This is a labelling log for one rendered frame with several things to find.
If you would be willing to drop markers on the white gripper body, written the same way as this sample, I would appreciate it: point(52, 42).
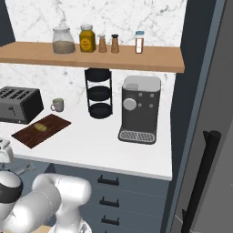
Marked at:
point(6, 154)

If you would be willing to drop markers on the glass jar with grains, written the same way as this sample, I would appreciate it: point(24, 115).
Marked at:
point(63, 42)

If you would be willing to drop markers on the blue-grey cupboard door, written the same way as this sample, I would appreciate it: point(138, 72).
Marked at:
point(39, 171)

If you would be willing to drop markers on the dark blue tall side panel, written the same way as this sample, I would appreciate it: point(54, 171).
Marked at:
point(194, 60)

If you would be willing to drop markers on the grey-green mug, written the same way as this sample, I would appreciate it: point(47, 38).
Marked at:
point(58, 105)

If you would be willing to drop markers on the dark grey toaster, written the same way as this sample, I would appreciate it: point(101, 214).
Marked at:
point(18, 104)

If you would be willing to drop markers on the spice bottle with blue cap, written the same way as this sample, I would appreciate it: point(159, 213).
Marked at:
point(139, 44)

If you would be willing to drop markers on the dark wooden cutting board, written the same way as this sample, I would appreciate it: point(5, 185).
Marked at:
point(51, 124)

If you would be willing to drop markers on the dark grey coffee machine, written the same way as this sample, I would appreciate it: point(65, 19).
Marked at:
point(139, 118)

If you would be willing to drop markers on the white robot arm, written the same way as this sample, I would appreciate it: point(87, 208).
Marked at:
point(45, 200)

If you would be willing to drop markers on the grey fridge door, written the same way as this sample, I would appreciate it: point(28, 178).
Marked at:
point(223, 91)

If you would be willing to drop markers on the large blue-grey drawer front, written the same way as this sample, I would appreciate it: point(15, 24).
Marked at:
point(139, 185)

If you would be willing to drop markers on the yellow-brown potato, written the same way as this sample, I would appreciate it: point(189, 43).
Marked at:
point(40, 127)

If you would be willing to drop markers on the yellow jar with lid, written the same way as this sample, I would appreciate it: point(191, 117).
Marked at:
point(87, 41)

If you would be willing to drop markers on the wooden wall shelf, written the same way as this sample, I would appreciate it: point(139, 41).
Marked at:
point(121, 59)

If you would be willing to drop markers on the brown shaker with dark cap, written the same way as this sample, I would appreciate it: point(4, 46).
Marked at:
point(115, 45)

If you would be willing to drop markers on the brown shaker with pale cap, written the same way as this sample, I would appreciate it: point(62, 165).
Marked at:
point(102, 45)

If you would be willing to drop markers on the dark blue wall cupboard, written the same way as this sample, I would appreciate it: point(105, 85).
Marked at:
point(5, 21)

